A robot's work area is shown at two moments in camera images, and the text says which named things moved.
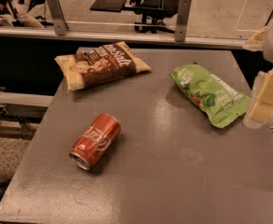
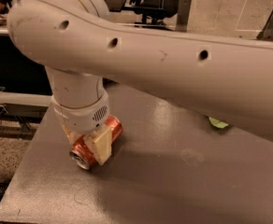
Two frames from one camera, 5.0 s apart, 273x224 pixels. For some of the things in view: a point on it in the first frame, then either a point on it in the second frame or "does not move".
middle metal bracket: (182, 18) does not move
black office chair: (154, 4) does not move
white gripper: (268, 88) -> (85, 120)
